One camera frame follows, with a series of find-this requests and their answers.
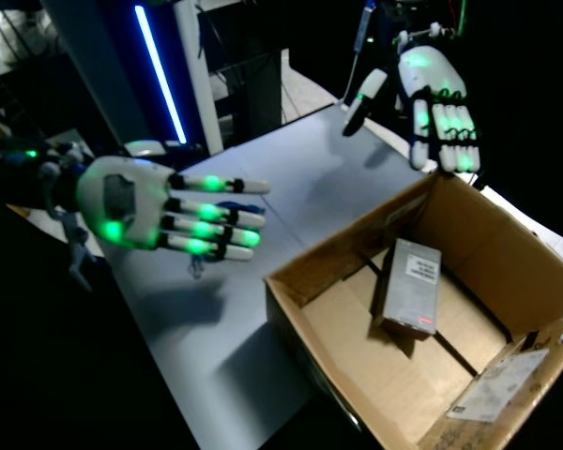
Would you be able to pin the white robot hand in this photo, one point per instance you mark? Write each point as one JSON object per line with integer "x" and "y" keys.
{"x": 122, "y": 206}
{"x": 427, "y": 70}

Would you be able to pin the small dark rectangular box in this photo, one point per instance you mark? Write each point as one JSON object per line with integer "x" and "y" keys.
{"x": 410, "y": 290}

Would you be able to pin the brown cardboard box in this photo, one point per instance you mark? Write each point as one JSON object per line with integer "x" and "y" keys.
{"x": 394, "y": 365}

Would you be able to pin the blue-white LED light strip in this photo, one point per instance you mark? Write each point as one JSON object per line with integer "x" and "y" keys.
{"x": 157, "y": 61}

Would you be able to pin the white pillar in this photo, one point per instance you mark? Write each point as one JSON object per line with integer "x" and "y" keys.
{"x": 194, "y": 70}

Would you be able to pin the grey machine column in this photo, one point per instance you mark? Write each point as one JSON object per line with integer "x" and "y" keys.
{"x": 94, "y": 47}

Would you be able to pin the black equipment stand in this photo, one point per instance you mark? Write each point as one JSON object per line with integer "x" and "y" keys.
{"x": 258, "y": 94}

